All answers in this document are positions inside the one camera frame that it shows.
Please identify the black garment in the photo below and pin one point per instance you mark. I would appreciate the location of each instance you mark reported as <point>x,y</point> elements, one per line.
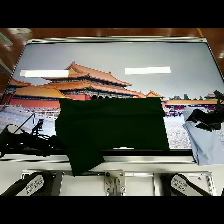
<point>113,126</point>

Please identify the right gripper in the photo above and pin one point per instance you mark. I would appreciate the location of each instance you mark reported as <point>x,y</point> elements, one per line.
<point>205,119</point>

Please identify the light blue garment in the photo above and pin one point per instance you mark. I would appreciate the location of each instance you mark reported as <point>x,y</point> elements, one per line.
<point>206,146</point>

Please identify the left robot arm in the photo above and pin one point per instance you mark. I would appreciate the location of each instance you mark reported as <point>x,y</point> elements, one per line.
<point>23,141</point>

